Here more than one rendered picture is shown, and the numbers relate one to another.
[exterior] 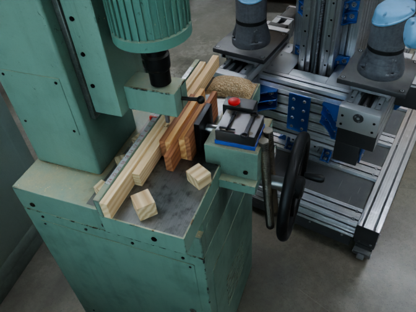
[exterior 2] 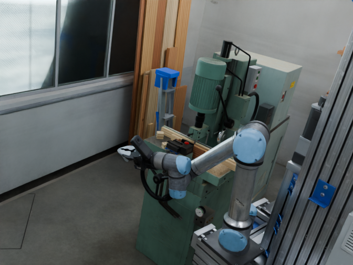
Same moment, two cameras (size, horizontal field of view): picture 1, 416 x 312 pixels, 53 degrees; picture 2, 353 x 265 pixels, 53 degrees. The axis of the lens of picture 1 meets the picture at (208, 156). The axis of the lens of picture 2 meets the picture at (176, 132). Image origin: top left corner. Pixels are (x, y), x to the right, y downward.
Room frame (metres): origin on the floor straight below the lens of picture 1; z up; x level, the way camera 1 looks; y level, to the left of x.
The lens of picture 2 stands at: (1.01, -2.00, 1.92)
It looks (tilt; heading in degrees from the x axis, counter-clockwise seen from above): 24 degrees down; 98
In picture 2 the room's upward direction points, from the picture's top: 11 degrees clockwise
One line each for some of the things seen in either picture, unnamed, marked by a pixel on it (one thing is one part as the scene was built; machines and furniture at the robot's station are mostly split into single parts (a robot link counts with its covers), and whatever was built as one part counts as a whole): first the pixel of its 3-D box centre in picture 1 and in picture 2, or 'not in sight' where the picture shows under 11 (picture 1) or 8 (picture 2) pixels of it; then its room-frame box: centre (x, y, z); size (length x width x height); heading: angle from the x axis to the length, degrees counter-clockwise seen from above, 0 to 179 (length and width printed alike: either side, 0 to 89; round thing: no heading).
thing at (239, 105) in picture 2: not in sight; (239, 106); (1.08, 0.23, 1.23); 0.09 x 0.08 x 0.15; 65
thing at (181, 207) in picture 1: (209, 151); (183, 159); (0.81, 0.00, 0.87); 0.61 x 0.30 x 0.06; 155
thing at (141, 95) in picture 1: (156, 96); (198, 132); (0.86, 0.11, 1.03); 0.14 x 0.07 x 0.09; 65
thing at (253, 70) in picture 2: not in sight; (252, 79); (1.11, 0.33, 1.40); 0.10 x 0.06 x 0.16; 65
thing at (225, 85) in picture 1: (230, 83); (219, 167); (1.04, -0.09, 0.92); 0.14 x 0.09 x 0.04; 65
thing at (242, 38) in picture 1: (251, 28); not in sight; (1.48, -0.21, 0.87); 0.15 x 0.15 x 0.10
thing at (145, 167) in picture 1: (182, 111); (205, 152); (0.93, 0.06, 0.92); 0.55 x 0.02 x 0.04; 155
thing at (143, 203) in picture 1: (143, 204); (159, 134); (0.60, 0.15, 0.92); 0.05 x 0.04 x 0.04; 23
